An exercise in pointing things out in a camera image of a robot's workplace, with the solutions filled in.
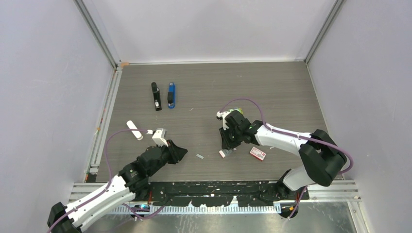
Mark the green owl eraser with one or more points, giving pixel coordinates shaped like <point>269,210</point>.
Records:
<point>238,111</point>

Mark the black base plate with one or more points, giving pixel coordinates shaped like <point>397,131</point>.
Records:
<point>218,193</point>

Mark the black stapler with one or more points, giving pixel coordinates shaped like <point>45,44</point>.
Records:
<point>156,95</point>

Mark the blue stapler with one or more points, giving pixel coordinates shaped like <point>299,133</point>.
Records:
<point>171,96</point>

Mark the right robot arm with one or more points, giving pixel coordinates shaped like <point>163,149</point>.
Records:
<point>322,162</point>

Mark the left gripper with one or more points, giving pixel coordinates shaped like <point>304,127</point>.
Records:
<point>176,153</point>

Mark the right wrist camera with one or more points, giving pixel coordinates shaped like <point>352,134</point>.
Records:
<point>221,116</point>

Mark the white stapler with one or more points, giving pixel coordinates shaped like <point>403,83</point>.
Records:
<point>137,134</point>

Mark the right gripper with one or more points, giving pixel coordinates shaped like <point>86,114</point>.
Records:
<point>227,144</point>

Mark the slotted cable duct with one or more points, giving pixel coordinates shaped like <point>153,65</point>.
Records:
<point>231,209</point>

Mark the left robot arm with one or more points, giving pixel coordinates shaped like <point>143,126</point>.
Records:
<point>132,182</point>

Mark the staple tray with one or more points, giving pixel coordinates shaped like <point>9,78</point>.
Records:
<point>225,152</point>

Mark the red staple box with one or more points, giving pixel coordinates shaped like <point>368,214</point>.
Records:
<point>257,153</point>

